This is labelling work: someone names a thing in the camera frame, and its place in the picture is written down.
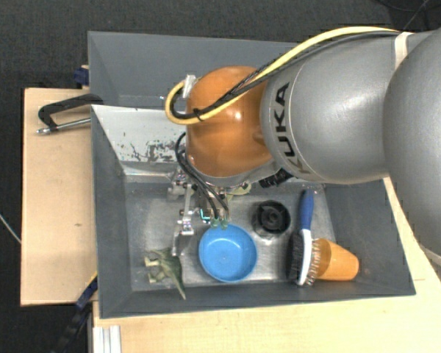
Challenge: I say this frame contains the black cylinder on white bracket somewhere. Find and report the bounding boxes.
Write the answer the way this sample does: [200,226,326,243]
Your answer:
[226,169,295,197]

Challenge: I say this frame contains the black round knob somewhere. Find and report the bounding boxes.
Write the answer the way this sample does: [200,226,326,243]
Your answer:
[252,199,292,239]

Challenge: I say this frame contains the orange plastic cup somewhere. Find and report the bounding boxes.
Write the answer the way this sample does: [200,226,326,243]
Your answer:
[312,238,361,282]

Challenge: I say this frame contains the blue plastic bowl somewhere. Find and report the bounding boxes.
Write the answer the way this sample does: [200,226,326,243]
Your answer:
[198,223,259,284]

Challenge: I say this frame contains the blue and white handled brush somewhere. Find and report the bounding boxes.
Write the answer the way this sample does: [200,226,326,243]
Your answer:
[286,188,320,287]

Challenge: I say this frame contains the brown cardboard board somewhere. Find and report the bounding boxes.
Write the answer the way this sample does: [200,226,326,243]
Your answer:
[20,87,98,307]

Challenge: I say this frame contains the green toy dinosaur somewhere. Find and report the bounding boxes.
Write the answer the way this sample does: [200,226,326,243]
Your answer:
[143,246,188,302]

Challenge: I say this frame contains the grey metal bin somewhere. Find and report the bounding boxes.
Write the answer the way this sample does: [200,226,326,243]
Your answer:
[87,30,417,319]

